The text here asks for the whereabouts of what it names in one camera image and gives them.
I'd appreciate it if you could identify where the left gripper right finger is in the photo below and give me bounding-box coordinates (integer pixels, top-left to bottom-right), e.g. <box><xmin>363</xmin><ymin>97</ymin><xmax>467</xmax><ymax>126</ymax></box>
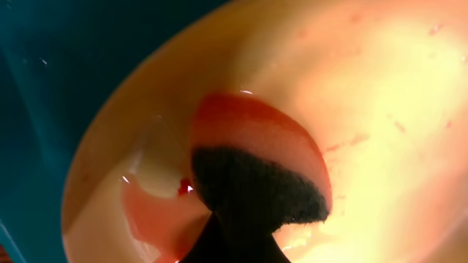
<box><xmin>233</xmin><ymin>229</ymin><xmax>290</xmax><ymax>263</ymax></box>

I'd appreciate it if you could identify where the teal plastic serving tray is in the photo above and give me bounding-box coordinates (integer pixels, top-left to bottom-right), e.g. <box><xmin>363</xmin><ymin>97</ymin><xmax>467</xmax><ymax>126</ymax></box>
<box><xmin>1</xmin><ymin>0</ymin><xmax>221</xmax><ymax>262</ymax></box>

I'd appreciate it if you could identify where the green-rimmed plate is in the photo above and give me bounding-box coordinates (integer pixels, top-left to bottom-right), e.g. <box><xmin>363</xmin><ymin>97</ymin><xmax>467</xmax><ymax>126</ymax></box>
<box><xmin>61</xmin><ymin>1</ymin><xmax>467</xmax><ymax>262</ymax></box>

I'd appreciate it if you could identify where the dark sponge with pink base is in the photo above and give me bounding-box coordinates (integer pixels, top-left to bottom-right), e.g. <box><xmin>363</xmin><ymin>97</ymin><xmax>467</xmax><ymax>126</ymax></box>
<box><xmin>190</xmin><ymin>94</ymin><xmax>333</xmax><ymax>235</ymax></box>

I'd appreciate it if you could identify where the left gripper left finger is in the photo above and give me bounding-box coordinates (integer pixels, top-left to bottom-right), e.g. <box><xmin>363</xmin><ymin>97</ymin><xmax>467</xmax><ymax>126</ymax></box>
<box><xmin>179</xmin><ymin>213</ymin><xmax>233</xmax><ymax>263</ymax></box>

